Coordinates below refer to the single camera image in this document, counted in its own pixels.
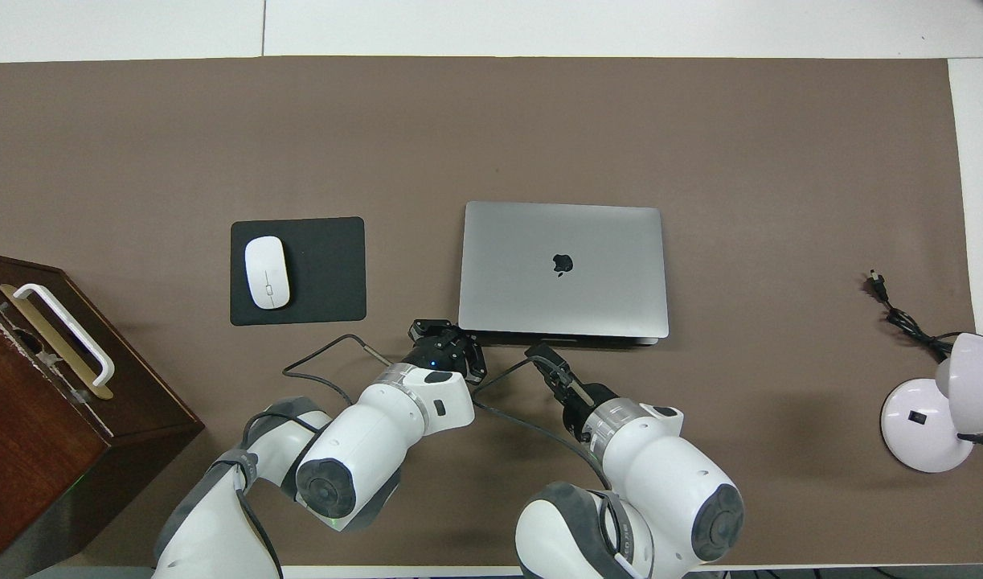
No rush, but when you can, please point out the dark brown wooden box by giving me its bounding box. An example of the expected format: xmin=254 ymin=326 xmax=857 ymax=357
xmin=0 ymin=251 xmax=206 ymax=577

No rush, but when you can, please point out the brown table mat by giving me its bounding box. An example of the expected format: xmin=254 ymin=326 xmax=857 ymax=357
xmin=0 ymin=56 xmax=977 ymax=568

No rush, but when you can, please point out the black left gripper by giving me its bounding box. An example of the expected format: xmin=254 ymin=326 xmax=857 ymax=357
xmin=401 ymin=319 xmax=489 ymax=385

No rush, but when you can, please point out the black lamp power cable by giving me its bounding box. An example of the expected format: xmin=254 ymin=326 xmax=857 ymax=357
xmin=867 ymin=270 xmax=955 ymax=363

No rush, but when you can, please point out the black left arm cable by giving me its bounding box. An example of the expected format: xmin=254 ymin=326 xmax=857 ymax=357
xmin=234 ymin=332 xmax=396 ymax=579

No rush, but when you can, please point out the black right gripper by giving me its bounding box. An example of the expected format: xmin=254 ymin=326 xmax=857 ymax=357
xmin=525 ymin=343 xmax=623 ymax=441

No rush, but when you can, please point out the white computer mouse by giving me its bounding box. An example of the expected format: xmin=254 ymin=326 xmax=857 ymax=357
xmin=244 ymin=235 xmax=292 ymax=310

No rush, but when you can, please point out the silver grey laptop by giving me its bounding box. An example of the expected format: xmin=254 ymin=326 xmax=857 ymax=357
xmin=457 ymin=201 xmax=670 ymax=347

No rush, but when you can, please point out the gold metal handle plate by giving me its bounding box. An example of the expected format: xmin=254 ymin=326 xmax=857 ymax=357
xmin=0 ymin=283 xmax=115 ymax=401

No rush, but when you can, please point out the white desk lamp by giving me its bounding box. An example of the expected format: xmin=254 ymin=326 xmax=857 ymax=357
xmin=880 ymin=332 xmax=983 ymax=474

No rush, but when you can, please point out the black mouse pad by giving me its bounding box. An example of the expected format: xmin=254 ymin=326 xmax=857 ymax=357
xmin=230 ymin=216 xmax=367 ymax=326

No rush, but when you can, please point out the white box handle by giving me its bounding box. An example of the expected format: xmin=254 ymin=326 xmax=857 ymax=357
xmin=13 ymin=283 xmax=116 ymax=388

